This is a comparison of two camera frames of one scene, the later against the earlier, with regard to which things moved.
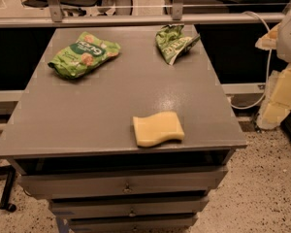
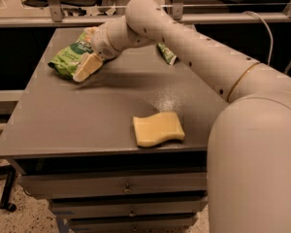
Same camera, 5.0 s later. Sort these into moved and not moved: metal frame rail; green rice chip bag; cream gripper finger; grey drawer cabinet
Moved: cream gripper finger
Not moved: grey drawer cabinet; metal frame rail; green rice chip bag
